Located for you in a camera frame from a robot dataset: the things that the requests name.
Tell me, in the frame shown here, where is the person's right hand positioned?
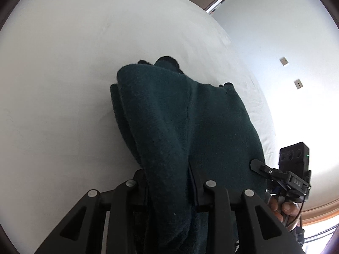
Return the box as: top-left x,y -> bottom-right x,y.
268,193 -> 303,230

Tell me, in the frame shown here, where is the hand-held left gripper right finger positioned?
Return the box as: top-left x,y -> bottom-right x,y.
189,164 -> 305,254

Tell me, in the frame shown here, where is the dark green knit garment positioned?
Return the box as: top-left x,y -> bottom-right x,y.
110,55 -> 267,254

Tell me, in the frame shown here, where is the white bed sheet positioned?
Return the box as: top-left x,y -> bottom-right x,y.
0,0 -> 276,254

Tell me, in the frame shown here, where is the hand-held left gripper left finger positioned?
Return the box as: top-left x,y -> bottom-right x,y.
34,169 -> 149,254

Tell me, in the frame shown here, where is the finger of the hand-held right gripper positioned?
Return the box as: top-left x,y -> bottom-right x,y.
250,159 -> 288,185

